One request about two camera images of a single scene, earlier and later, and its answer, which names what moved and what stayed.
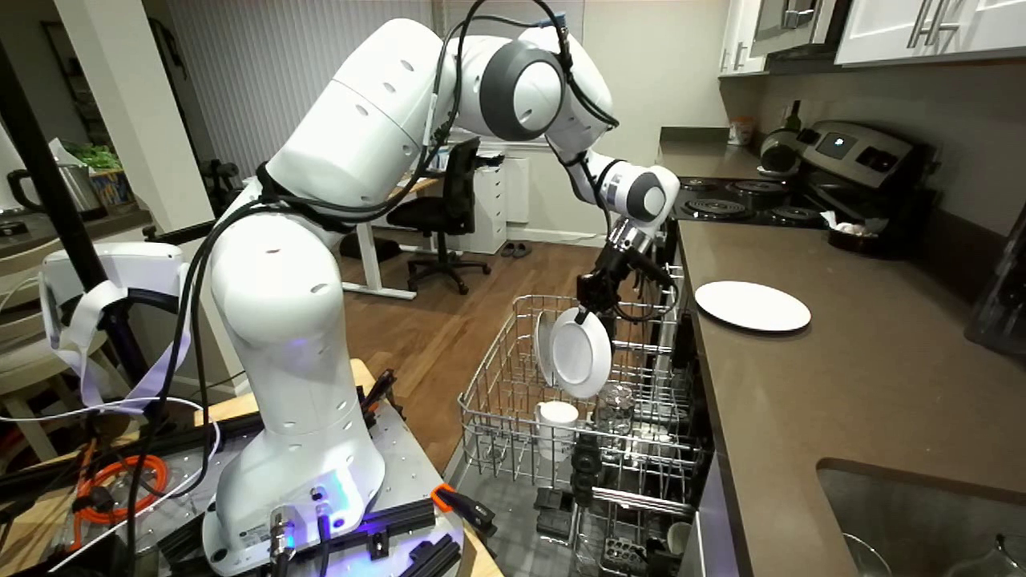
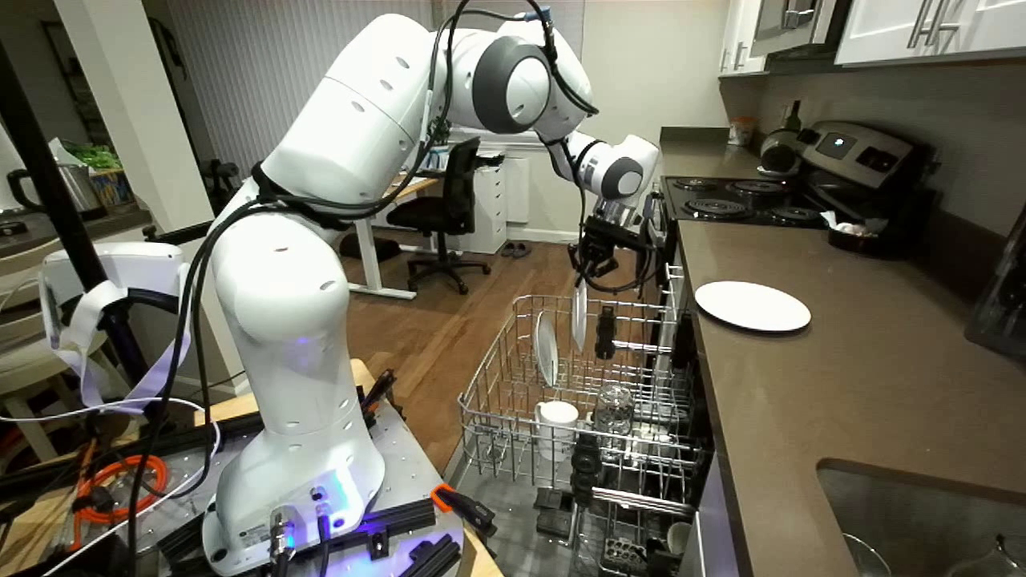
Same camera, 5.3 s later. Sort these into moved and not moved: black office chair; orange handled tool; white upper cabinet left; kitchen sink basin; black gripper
Moved: black gripper
Not moved: white upper cabinet left; black office chair; orange handled tool; kitchen sink basin
